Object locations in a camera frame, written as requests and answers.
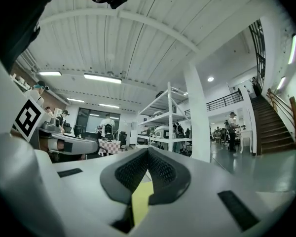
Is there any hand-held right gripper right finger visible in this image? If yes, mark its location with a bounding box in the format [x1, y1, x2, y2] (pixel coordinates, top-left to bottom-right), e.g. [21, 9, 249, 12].
[130, 146, 279, 237]

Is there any white metal shelving rack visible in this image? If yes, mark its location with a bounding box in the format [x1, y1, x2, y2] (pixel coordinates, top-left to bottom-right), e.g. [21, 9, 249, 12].
[137, 81, 193, 158]

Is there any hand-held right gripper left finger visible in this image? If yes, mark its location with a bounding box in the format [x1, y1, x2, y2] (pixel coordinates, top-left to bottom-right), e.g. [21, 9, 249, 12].
[51, 146, 150, 237]

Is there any black stair railing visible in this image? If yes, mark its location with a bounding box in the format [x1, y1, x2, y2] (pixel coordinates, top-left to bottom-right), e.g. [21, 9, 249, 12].
[248, 19, 266, 90]

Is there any black bag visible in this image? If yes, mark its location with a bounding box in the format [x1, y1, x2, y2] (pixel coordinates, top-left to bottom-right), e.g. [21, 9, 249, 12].
[174, 147, 192, 157]

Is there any black office chair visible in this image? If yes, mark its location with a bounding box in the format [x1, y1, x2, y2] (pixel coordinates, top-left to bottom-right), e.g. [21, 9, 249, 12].
[118, 131, 128, 152]

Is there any person's left forearm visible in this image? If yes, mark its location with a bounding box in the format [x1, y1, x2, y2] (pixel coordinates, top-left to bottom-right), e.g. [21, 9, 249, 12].
[10, 128, 25, 141]

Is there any black balcony railing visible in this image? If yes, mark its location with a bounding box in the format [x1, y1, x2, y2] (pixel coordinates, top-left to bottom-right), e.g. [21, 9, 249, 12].
[206, 90, 244, 112]

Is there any checkered tablecloth table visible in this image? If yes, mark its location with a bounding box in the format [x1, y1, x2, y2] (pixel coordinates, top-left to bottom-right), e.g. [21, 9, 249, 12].
[98, 139, 121, 156]

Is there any dark brown staircase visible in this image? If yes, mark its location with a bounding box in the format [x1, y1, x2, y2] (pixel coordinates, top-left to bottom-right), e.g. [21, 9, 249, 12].
[250, 94, 296, 156]

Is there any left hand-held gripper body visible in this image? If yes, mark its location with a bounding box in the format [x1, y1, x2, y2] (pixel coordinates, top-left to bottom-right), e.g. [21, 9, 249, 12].
[13, 97, 65, 156]

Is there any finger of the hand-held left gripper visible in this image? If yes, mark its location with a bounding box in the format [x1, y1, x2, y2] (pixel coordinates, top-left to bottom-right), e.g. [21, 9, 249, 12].
[50, 133, 101, 156]

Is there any white desk with curved legs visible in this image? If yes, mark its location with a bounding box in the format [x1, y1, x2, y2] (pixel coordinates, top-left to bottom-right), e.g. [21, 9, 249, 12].
[238, 128, 253, 154]

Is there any white projector screen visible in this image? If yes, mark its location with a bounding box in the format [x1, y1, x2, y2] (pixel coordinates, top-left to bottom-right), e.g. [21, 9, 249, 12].
[85, 115, 107, 133]

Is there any person's black shirt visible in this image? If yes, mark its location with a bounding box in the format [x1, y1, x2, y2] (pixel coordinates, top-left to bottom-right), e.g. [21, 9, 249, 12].
[0, 0, 66, 74]

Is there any yellow-green tablecloth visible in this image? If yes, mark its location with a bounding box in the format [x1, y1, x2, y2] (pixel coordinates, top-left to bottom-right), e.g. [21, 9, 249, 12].
[131, 181, 155, 227]

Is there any white square pillar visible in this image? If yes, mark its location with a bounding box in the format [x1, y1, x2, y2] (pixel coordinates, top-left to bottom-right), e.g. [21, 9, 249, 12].
[183, 62, 211, 163]

